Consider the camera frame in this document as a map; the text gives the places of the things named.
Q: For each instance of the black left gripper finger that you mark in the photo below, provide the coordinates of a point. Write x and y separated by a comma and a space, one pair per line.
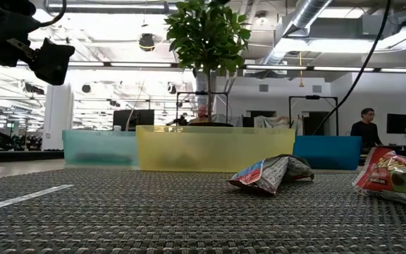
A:
53, 63

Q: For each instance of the grey snack bag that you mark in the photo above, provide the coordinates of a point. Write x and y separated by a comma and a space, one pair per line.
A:
270, 173

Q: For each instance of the red green granola bar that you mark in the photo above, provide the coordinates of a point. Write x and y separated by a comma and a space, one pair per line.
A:
386, 173

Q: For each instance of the white building column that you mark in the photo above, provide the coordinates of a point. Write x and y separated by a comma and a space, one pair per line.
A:
58, 116

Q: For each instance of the long ceiling light strip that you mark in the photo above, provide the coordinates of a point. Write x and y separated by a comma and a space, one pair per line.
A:
344, 69
139, 64

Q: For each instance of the teal translucent plastic bin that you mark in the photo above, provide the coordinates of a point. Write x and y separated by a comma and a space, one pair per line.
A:
97, 144

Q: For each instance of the black round ceiling lamp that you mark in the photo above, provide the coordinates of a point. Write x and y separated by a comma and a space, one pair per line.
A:
146, 42

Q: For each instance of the black monitor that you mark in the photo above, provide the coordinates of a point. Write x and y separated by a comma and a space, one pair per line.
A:
134, 120
398, 123

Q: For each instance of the white tape strip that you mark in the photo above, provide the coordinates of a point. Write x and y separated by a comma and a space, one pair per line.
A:
26, 198

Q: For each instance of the green potted plant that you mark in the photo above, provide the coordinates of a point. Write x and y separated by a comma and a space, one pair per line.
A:
206, 35

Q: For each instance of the person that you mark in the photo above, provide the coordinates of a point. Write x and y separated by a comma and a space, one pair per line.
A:
201, 114
365, 132

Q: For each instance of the yellow translucent plastic bin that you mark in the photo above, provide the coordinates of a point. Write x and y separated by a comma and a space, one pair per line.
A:
213, 148

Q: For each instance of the grey woven mat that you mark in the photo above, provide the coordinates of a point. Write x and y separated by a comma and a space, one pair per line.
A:
203, 225

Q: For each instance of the white cloth pile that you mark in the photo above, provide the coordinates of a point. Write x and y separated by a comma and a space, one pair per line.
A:
270, 121

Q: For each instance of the blue plastic bin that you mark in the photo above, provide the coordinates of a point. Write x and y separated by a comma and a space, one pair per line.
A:
330, 151

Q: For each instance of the black stand frame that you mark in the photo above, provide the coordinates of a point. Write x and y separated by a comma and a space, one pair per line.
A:
203, 93
312, 97

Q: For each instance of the silver ceiling duct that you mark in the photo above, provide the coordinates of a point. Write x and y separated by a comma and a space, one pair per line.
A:
305, 14

